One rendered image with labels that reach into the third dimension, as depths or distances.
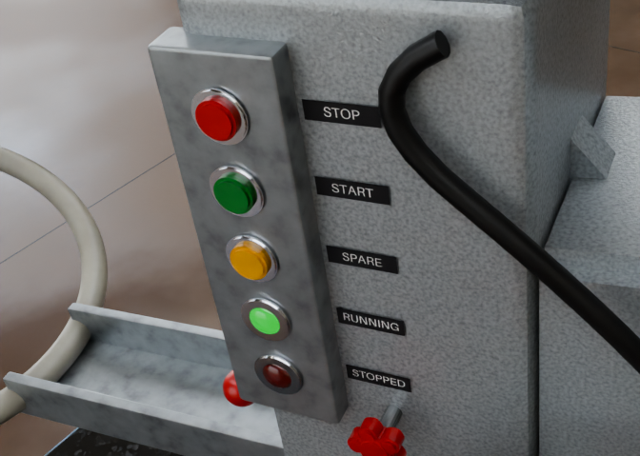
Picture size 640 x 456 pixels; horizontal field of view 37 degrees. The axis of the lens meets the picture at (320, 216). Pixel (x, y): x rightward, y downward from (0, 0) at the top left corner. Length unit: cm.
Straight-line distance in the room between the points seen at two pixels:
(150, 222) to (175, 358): 212
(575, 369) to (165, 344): 54
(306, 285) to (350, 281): 3
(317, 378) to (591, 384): 18
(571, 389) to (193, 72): 30
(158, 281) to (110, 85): 139
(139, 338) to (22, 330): 184
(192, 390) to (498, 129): 57
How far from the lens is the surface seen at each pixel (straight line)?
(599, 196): 59
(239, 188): 55
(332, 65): 51
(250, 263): 58
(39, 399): 101
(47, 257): 312
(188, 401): 98
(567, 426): 63
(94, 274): 113
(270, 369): 65
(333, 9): 49
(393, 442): 63
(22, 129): 391
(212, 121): 53
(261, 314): 61
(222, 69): 52
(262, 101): 52
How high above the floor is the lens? 173
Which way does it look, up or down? 36 degrees down
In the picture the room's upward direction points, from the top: 9 degrees counter-clockwise
